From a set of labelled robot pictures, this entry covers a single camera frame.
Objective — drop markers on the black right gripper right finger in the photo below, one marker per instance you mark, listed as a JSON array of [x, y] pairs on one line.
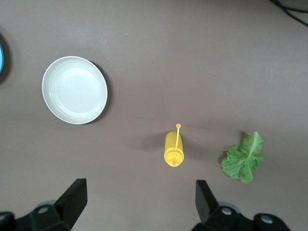
[[209, 211]]

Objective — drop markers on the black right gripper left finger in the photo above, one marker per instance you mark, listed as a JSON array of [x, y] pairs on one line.
[[67, 207]]

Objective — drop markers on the green lettuce leaf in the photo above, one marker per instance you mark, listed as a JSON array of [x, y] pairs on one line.
[[243, 160]]

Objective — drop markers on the yellow squeeze bottle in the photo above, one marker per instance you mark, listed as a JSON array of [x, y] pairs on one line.
[[173, 149]]

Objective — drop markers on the cream white plate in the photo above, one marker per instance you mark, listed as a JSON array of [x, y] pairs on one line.
[[74, 90]]

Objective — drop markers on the blue plate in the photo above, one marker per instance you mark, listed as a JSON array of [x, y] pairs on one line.
[[1, 55]]

